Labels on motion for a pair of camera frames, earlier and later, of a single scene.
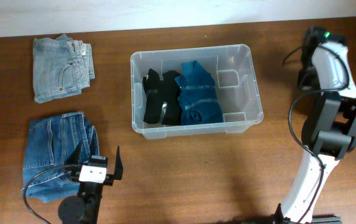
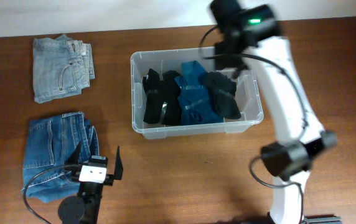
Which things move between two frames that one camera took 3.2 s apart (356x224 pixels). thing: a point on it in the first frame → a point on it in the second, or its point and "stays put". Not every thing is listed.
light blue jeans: (62, 66) stays put
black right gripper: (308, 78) → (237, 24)
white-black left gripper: (118, 170) stays put
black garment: (159, 91) stays put
